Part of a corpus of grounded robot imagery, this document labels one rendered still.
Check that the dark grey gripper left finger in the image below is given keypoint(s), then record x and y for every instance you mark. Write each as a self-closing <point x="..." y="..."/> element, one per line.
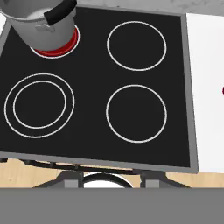
<point x="71" y="178"/>

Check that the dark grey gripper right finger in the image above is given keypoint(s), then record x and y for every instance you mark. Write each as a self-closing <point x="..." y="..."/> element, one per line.
<point x="151" y="178"/>

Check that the red tomato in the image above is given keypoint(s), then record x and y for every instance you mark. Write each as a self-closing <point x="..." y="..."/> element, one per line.
<point x="223" y="90"/>

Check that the black hob knob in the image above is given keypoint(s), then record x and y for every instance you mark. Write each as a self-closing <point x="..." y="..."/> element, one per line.
<point x="3" y="159"/>
<point x="28" y="162"/>
<point x="51" y="164"/>
<point x="76" y="166"/>

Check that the white round thing black rim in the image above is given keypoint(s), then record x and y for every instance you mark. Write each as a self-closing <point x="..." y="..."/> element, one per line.
<point x="102" y="183"/>

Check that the black hob with grey frame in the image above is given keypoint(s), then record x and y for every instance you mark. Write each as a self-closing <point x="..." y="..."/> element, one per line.
<point x="93" y="87"/>

